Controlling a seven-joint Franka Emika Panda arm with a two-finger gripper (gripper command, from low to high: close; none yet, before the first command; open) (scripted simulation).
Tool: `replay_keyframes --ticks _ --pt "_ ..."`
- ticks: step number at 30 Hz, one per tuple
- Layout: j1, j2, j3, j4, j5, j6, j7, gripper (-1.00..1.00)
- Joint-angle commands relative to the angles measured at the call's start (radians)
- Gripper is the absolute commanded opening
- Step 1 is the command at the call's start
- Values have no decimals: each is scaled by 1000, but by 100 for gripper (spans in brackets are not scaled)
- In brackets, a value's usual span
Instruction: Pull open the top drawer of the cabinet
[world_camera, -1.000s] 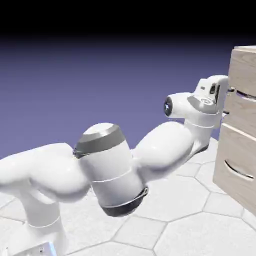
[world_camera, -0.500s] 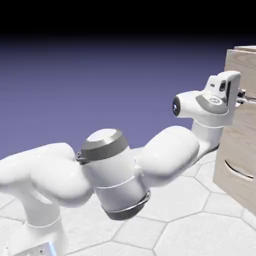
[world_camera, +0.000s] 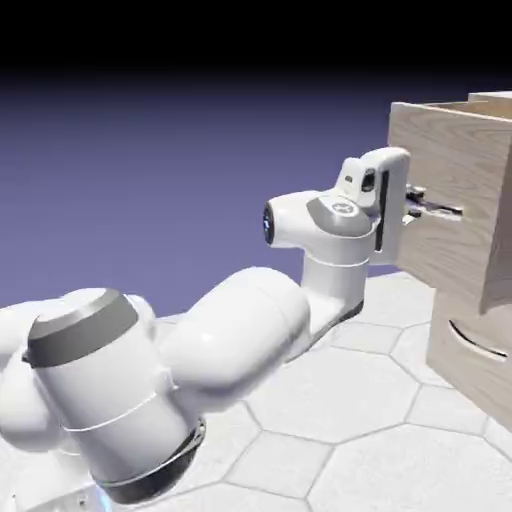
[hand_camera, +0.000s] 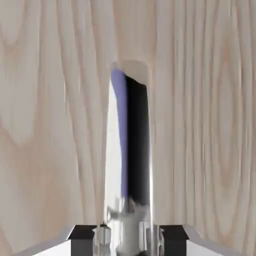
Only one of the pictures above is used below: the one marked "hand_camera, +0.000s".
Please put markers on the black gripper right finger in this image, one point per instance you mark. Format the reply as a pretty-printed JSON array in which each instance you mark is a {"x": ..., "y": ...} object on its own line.
[{"x": 174, "y": 242}]

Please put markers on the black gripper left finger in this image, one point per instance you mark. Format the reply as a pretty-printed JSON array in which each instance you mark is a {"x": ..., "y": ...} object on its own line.
[{"x": 82, "y": 242}]

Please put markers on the light wood drawer front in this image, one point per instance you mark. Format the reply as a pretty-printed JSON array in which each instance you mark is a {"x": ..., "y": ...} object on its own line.
[{"x": 40, "y": 120}]

